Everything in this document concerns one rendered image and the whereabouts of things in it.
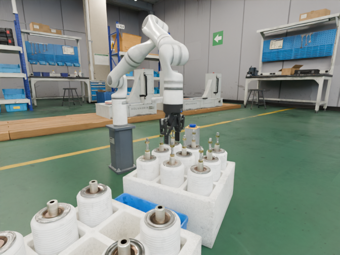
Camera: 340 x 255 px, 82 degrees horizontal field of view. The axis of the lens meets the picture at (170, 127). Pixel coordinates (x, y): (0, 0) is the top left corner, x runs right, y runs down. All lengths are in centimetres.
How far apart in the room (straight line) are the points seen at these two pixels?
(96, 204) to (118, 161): 71
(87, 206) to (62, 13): 918
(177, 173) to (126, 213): 23
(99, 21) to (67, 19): 232
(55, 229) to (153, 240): 23
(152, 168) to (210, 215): 28
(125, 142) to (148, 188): 54
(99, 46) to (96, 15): 91
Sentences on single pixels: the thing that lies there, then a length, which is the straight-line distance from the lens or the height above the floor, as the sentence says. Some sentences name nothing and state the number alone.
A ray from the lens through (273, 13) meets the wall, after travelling 625.
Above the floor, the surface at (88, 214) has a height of 21.
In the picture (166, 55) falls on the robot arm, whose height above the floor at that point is 65.
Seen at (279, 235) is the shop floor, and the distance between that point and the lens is 94.
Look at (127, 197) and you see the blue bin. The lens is 87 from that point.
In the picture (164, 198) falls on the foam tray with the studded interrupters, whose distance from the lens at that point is 78.
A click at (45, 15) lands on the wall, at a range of 941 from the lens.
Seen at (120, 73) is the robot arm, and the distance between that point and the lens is 117.
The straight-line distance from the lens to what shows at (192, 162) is 87.
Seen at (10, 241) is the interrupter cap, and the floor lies 25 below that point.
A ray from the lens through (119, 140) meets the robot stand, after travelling 125.
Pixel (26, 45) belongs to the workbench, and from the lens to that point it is 667.
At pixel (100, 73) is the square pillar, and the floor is 92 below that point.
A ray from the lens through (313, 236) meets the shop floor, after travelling 100.
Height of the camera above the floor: 56
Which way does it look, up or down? 12 degrees down
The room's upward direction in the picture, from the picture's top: straight up
